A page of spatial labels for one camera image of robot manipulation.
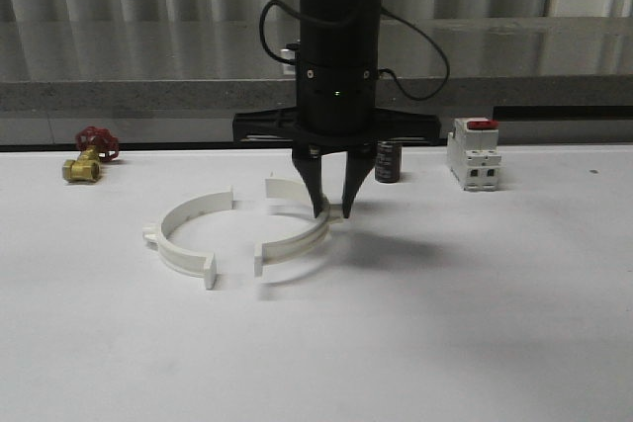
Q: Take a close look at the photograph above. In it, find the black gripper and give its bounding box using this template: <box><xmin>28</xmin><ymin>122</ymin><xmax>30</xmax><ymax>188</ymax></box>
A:
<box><xmin>232</xmin><ymin>63</ymin><xmax>441</xmax><ymax>218</ymax></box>

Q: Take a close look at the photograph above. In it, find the white circuit breaker red switch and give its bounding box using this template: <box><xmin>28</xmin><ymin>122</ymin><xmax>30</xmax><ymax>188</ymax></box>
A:
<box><xmin>447</xmin><ymin>118</ymin><xmax>501</xmax><ymax>192</ymax></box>

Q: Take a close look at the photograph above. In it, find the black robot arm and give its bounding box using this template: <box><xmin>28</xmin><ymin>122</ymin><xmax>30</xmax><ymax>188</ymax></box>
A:
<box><xmin>232</xmin><ymin>0</ymin><xmax>440</xmax><ymax>215</ymax></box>

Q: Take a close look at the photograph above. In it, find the grey stone countertop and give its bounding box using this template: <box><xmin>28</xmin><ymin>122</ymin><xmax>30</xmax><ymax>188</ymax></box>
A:
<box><xmin>1</xmin><ymin>18</ymin><xmax>632</xmax><ymax>119</ymax></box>

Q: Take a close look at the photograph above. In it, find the black cylindrical capacitor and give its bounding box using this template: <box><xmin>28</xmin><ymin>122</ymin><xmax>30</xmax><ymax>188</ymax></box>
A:
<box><xmin>374</xmin><ymin>141</ymin><xmax>402</xmax><ymax>184</ymax></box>

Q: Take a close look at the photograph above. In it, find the brass valve red handwheel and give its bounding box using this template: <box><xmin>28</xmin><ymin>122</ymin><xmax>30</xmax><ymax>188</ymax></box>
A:
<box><xmin>61</xmin><ymin>126</ymin><xmax>120</xmax><ymax>183</ymax></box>

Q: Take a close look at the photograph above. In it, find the white half-ring pipe clamp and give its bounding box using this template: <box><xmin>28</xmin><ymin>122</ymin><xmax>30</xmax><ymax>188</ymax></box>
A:
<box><xmin>253</xmin><ymin>177</ymin><xmax>343</xmax><ymax>277</ymax></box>
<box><xmin>141</xmin><ymin>186</ymin><xmax>234</xmax><ymax>291</ymax></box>

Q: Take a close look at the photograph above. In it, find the black cable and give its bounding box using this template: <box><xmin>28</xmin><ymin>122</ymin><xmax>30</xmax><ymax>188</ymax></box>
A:
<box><xmin>258</xmin><ymin>0</ymin><xmax>452</xmax><ymax>102</ymax></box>

